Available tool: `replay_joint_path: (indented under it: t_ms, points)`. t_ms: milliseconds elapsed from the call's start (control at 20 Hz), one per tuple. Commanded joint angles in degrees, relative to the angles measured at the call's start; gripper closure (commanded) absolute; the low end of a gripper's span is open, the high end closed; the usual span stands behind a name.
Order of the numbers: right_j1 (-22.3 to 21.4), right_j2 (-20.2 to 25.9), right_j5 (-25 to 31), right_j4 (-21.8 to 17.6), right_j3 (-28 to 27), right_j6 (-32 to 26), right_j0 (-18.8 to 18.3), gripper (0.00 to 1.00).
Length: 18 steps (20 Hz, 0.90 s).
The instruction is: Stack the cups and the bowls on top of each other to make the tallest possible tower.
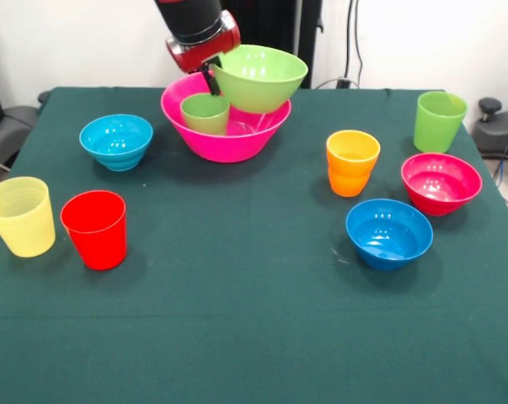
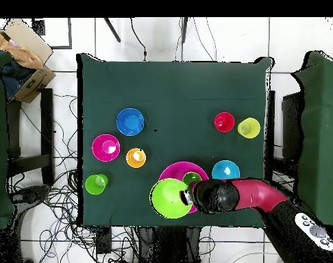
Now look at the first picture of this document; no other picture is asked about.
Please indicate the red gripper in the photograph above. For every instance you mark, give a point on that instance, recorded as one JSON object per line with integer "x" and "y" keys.
{"x": 199, "y": 54}

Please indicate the large green bowl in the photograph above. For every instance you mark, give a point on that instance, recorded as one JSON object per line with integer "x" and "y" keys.
{"x": 258, "y": 88}

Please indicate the rounded green cup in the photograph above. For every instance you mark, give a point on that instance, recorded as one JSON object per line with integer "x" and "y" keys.
{"x": 205, "y": 120}

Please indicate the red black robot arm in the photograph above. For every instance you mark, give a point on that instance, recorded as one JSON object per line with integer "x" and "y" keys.
{"x": 190, "y": 17}

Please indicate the large pink bowl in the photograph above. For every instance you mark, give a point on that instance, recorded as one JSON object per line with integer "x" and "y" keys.
{"x": 220, "y": 147}

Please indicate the small cyan bowl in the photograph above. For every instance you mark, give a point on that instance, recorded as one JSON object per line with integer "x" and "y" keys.
{"x": 116, "y": 143}

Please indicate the orange cup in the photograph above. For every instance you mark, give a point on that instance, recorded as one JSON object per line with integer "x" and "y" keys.
{"x": 350, "y": 177}

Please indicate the red cup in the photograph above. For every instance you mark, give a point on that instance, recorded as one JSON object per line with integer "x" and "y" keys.
{"x": 95, "y": 240}

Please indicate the grey chair base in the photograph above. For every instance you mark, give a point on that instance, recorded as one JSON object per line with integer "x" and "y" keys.
{"x": 498, "y": 134}
{"x": 9, "y": 130}

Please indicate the dark green tablecloth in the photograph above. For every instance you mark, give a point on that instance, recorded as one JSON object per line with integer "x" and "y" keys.
{"x": 245, "y": 294}

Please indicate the tall green cup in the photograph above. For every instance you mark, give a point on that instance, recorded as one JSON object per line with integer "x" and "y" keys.
{"x": 436, "y": 130}

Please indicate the yellow cup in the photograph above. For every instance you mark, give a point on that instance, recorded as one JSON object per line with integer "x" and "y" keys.
{"x": 24, "y": 227}

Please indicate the small blue bowl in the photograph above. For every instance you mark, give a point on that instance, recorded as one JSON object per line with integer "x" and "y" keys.
{"x": 388, "y": 248}

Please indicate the small magenta bowl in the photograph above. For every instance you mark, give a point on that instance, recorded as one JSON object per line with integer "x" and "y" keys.
{"x": 439, "y": 198}

